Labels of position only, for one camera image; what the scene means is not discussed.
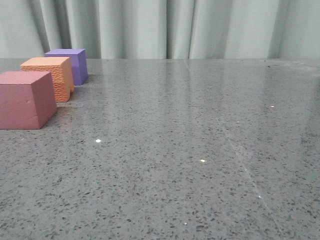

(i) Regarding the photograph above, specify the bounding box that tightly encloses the purple foam cube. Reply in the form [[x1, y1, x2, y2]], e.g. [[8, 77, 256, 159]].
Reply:
[[44, 48, 89, 86]]

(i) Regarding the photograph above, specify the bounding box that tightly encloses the red foam cube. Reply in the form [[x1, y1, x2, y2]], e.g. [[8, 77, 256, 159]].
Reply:
[[0, 71, 57, 130]]

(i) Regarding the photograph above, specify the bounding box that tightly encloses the pale green curtain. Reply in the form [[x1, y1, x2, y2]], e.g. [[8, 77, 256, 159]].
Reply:
[[0, 0, 320, 59]]

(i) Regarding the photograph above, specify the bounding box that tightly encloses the orange foam cube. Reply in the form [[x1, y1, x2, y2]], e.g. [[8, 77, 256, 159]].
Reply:
[[20, 56, 75, 103]]

